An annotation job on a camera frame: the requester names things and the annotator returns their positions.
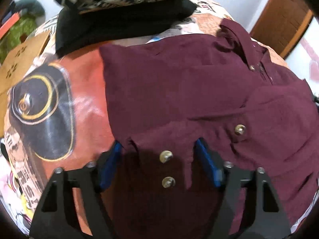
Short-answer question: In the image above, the maroon button-up shirt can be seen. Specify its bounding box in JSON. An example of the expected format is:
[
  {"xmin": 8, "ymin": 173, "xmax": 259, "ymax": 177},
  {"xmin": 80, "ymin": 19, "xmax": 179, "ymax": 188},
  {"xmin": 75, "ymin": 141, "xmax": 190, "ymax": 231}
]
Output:
[{"xmin": 99, "ymin": 19, "xmax": 318, "ymax": 238}]

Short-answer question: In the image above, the printed bed blanket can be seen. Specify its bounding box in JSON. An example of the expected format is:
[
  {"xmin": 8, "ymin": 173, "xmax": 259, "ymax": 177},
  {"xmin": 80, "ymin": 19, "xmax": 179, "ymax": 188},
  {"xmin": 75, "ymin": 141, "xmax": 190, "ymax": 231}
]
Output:
[{"xmin": 3, "ymin": 0, "xmax": 290, "ymax": 236}]

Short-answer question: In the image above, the bamboo lap desk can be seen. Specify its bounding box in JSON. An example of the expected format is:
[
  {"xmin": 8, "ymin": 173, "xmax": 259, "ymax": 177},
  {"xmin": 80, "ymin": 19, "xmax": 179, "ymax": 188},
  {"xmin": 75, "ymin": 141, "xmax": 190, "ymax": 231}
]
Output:
[{"xmin": 0, "ymin": 29, "xmax": 52, "ymax": 138}]

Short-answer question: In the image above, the black folded garment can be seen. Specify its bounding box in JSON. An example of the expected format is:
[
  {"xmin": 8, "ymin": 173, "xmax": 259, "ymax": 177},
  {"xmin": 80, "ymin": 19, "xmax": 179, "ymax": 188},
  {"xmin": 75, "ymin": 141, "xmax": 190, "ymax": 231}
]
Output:
[{"xmin": 56, "ymin": 0, "xmax": 197, "ymax": 57}]

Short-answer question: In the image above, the white wardrobe sliding door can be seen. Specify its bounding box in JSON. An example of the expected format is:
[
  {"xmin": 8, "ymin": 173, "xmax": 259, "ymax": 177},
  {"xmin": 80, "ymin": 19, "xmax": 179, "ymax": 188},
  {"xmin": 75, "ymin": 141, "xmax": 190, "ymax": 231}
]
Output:
[{"xmin": 285, "ymin": 17, "xmax": 319, "ymax": 97}]

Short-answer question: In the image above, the green patterned cloth cabinet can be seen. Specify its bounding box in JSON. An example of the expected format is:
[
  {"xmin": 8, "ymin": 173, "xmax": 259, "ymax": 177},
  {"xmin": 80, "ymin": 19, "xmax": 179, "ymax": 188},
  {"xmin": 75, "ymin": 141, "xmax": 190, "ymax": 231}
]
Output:
[{"xmin": 0, "ymin": 16, "xmax": 37, "ymax": 64}]

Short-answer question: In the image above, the wooden door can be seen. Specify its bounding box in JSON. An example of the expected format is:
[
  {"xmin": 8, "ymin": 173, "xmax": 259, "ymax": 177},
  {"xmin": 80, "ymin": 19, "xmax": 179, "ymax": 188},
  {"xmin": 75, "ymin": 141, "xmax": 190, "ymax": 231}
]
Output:
[{"xmin": 250, "ymin": 0, "xmax": 313, "ymax": 58}]

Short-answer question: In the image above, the orange box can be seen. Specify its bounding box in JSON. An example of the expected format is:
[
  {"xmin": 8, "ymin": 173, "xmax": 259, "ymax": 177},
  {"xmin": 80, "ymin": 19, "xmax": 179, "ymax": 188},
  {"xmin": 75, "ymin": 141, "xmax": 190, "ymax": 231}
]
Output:
[{"xmin": 0, "ymin": 12, "xmax": 20, "ymax": 39}]

